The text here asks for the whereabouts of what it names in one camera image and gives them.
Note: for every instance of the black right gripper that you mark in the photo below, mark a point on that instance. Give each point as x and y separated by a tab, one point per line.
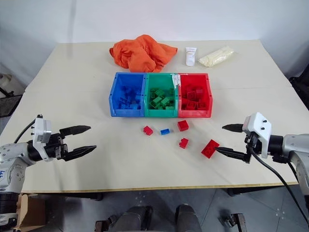
254	143

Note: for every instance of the brown cardboard box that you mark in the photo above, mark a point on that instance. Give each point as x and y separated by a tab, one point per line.
31	210

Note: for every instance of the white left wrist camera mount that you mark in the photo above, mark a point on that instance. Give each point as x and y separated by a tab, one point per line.
39	130

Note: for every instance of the black equipment beside table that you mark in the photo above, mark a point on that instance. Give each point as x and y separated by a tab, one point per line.
300	93

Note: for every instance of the small red toy brick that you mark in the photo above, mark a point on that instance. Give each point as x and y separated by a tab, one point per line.
148	130
184	143
182	125

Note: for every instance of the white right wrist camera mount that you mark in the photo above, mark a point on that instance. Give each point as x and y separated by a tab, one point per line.
258	125

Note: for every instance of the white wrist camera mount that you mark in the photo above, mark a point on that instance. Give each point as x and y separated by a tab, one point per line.
258	125
39	130

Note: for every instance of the green toy brick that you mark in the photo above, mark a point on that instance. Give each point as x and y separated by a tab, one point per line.
165	101
153	105
157	100
158	92

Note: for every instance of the red plastic bin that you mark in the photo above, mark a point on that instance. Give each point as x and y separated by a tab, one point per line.
208	96

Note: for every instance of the large red toy brick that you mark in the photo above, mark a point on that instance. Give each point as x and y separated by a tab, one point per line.
210	148

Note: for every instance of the green plastic bin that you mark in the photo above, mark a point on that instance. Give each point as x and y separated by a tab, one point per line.
161	112

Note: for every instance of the black crate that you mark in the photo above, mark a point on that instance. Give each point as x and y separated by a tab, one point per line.
8	106

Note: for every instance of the crumpled orange cloth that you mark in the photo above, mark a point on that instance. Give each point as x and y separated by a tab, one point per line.
142	54

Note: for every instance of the blue plastic bin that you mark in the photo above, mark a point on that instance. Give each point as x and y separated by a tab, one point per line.
114	96

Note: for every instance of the small blue toy brick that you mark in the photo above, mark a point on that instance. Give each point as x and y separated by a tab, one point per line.
165	131

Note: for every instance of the clear bag of cream contents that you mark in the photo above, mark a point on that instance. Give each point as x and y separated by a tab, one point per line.
217	56

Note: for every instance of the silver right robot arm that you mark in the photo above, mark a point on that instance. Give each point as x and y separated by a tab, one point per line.
293	147

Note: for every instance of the white torn tape strip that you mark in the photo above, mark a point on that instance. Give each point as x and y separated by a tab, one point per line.
176	81

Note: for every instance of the white cream tube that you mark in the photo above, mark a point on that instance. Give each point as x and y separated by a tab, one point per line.
190	56

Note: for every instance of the white round container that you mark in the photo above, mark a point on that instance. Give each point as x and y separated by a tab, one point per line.
4	81

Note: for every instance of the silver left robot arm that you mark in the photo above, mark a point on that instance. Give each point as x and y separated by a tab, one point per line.
12	154

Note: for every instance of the dark rounded shape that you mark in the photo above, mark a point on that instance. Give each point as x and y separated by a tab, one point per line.
132	218

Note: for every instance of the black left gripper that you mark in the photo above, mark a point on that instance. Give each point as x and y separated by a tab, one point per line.
55	148

